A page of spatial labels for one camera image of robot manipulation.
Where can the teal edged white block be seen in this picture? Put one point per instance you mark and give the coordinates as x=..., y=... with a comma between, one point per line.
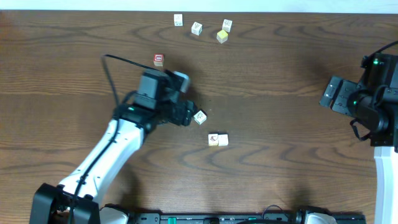
x=223, y=140

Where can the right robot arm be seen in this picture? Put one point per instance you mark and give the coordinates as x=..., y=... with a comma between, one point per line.
x=372, y=104

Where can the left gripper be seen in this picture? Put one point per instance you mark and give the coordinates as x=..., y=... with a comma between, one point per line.
x=185, y=112

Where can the white block far left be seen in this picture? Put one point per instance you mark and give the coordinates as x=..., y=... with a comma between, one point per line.
x=178, y=20

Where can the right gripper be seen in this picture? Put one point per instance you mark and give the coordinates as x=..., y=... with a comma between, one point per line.
x=340, y=104

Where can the red top block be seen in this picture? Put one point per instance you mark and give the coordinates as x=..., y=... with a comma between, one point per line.
x=158, y=60

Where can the green edged white block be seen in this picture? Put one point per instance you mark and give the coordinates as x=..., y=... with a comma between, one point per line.
x=200, y=117

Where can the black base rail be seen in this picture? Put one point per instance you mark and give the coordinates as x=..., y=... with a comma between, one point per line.
x=150, y=218

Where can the white block far right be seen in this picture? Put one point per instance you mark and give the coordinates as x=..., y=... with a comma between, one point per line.
x=227, y=24

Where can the white block number three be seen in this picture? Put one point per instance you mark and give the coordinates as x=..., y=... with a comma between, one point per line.
x=197, y=28

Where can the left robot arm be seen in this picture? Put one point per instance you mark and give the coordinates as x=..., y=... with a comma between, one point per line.
x=78, y=197

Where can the yellow top far block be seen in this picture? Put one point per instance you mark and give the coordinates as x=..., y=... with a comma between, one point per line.
x=222, y=36

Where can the white block brown picture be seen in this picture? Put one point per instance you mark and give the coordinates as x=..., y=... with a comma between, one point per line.
x=213, y=140

